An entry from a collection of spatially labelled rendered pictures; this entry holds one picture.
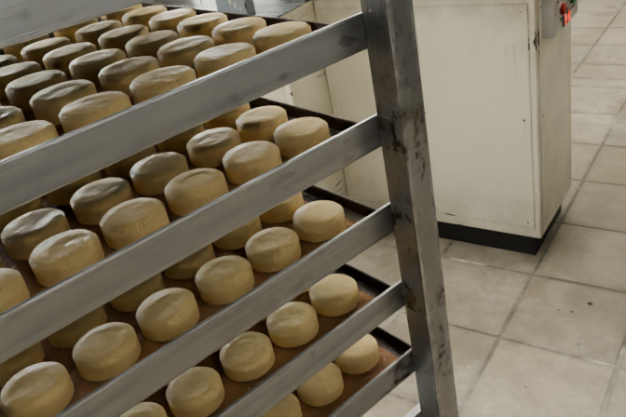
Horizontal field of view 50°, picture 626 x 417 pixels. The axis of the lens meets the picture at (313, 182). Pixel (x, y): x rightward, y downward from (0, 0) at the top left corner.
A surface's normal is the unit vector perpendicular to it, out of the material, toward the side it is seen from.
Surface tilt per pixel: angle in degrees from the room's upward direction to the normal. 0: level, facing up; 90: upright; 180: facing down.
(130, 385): 90
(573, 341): 0
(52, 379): 0
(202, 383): 0
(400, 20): 90
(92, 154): 90
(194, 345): 90
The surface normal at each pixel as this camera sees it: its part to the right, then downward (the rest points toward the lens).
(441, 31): -0.54, 0.47
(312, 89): 0.82, 0.12
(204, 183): -0.18, -0.87
